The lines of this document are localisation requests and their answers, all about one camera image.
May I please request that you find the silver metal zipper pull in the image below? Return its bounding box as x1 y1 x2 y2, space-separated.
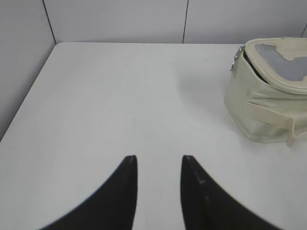
230 45 245 71

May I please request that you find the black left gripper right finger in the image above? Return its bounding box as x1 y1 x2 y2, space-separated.
181 155 278 230

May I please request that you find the cream fabric zipper bag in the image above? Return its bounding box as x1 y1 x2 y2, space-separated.
224 37 307 146

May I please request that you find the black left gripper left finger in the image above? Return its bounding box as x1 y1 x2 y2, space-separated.
43 155 138 230

